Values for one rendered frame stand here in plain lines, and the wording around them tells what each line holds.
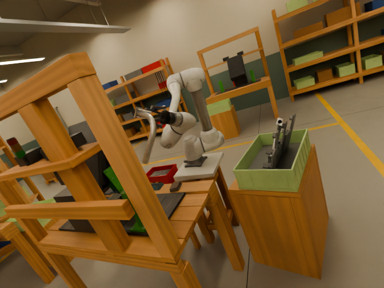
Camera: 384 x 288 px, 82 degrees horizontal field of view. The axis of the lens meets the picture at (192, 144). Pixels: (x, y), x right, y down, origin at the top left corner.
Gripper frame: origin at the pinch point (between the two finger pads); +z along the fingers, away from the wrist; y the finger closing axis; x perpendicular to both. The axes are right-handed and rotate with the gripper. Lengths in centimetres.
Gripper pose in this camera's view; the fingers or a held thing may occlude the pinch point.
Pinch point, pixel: (144, 114)
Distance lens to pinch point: 118.8
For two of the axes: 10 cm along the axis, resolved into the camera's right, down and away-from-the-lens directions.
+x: 7.5, 2.8, -5.9
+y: 2.3, -9.6, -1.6
